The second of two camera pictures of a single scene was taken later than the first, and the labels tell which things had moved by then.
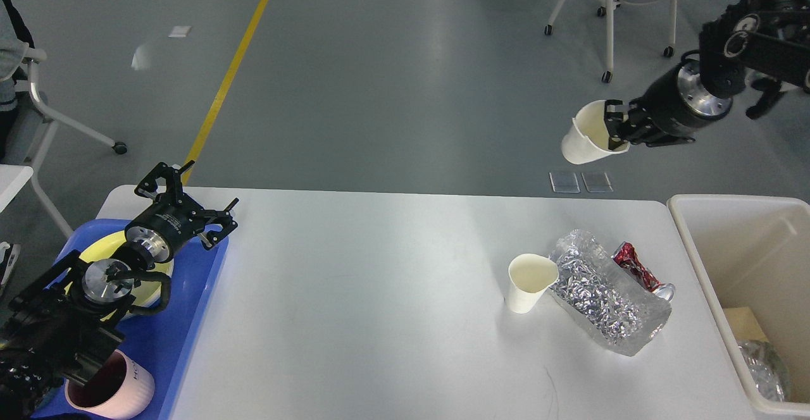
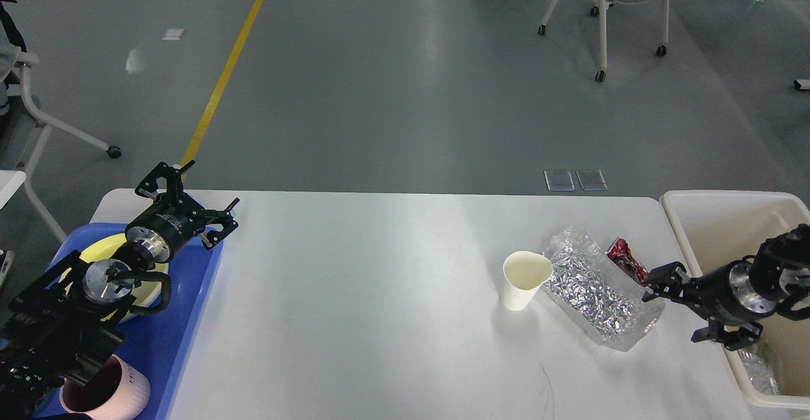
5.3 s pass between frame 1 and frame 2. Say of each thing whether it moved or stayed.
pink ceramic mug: stayed
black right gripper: moved
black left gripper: stayed
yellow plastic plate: stayed
